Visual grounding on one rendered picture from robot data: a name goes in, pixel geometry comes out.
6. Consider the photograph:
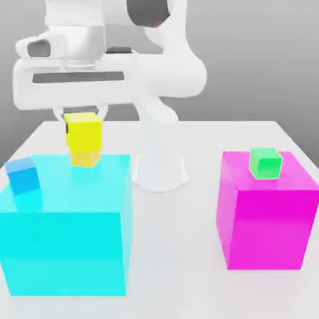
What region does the large magenta box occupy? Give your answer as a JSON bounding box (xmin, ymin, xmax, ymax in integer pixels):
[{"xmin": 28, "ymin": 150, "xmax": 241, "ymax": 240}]
[{"xmin": 215, "ymin": 150, "xmax": 319, "ymax": 271}]

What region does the small yellow cube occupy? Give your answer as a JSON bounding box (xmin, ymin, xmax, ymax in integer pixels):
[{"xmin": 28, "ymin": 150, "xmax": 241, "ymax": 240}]
[{"xmin": 64, "ymin": 112, "xmax": 103, "ymax": 153}]

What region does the small green cube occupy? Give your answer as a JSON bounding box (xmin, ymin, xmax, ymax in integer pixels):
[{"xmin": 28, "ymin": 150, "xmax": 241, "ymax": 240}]
[{"xmin": 248, "ymin": 147, "xmax": 284, "ymax": 181}]

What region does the large cyan box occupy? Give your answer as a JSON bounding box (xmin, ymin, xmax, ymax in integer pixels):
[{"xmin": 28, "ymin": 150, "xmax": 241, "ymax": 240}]
[{"xmin": 0, "ymin": 154, "xmax": 133, "ymax": 297}]

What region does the small blue cube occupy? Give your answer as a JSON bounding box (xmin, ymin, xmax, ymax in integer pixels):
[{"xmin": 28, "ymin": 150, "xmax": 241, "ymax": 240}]
[{"xmin": 4, "ymin": 156, "xmax": 41, "ymax": 196}]

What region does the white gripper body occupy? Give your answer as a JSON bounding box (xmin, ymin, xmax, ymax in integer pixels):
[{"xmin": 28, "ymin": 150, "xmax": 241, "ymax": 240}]
[{"xmin": 12, "ymin": 52, "xmax": 141, "ymax": 112}]

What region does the small orange cube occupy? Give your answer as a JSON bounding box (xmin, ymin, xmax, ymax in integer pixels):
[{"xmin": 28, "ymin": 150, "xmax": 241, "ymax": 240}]
[{"xmin": 70, "ymin": 148, "xmax": 102, "ymax": 168}]

